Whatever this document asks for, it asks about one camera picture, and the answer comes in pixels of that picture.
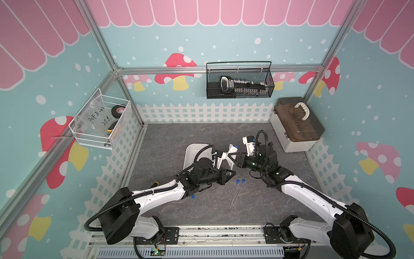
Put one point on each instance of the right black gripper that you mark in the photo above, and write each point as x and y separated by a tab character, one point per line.
241	159

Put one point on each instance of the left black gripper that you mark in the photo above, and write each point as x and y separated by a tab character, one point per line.
223	177

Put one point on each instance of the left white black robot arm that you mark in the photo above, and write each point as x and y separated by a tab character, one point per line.
122	216

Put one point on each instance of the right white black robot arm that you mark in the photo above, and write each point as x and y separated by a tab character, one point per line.
345	228

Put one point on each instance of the white plastic tray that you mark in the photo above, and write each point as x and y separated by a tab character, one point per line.
199	153

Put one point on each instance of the brown lidded storage box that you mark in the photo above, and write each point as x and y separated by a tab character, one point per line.
296	126

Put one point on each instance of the socket wrench set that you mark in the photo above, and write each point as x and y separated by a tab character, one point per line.
242	88

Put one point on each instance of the black tape roll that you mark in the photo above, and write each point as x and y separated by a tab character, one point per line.
117	111

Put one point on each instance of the clear plastic label bag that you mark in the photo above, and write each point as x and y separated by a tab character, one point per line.
93	118

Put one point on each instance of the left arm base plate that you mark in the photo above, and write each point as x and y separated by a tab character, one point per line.
168	236

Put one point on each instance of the black wire mesh basket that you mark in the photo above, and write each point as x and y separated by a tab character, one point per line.
256	71

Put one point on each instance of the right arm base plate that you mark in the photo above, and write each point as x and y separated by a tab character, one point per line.
280	235

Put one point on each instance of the white wire wall basket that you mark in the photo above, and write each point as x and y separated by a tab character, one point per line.
120	132

